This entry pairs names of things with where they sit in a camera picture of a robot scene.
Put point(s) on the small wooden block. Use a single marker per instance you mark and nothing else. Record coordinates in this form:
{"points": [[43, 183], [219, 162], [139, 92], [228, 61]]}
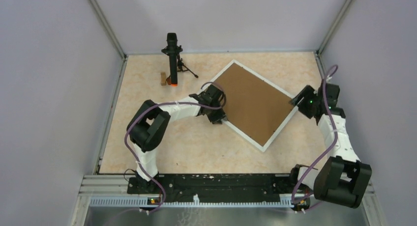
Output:
{"points": [[163, 77]]}

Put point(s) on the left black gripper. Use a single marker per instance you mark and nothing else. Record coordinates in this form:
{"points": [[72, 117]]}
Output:
{"points": [[216, 120]]}

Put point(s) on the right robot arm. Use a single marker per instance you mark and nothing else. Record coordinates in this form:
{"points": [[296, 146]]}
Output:
{"points": [[338, 175]]}

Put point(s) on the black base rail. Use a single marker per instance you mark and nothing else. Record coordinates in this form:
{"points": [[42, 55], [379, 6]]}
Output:
{"points": [[215, 188]]}

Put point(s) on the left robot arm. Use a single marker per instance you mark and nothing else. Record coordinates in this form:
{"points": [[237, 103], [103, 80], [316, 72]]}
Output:
{"points": [[145, 131]]}

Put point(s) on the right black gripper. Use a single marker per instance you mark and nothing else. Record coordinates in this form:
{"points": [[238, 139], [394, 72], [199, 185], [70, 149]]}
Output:
{"points": [[307, 93]]}

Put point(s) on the brown backing board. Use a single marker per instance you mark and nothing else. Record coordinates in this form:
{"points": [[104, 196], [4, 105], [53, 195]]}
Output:
{"points": [[257, 104]]}

